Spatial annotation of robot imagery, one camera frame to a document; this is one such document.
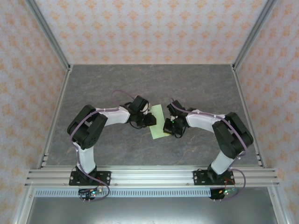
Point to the light green paper sheet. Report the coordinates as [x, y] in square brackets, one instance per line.
[157, 131]

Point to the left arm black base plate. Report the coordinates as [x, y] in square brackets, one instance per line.
[105, 177]

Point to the aluminium mounting rail beam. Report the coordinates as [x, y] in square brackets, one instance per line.
[151, 177]

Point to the aluminium table edge rail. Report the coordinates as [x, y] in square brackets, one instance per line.
[241, 93]
[63, 89]

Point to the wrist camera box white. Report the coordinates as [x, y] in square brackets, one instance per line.
[146, 108]
[174, 116]

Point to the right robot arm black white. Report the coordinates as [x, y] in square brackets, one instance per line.
[233, 140]

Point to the grey metal shelf sheet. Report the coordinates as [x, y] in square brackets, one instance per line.
[151, 212]

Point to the aluminium lower frame bar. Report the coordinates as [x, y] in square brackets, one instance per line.
[278, 205]
[23, 207]

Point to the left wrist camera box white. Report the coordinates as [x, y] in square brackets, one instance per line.
[146, 108]

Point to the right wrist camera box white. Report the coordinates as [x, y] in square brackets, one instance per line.
[174, 116]

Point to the aluminium frame post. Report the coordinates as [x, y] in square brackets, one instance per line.
[254, 30]
[46, 30]

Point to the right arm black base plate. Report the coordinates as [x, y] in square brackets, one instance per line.
[198, 178]

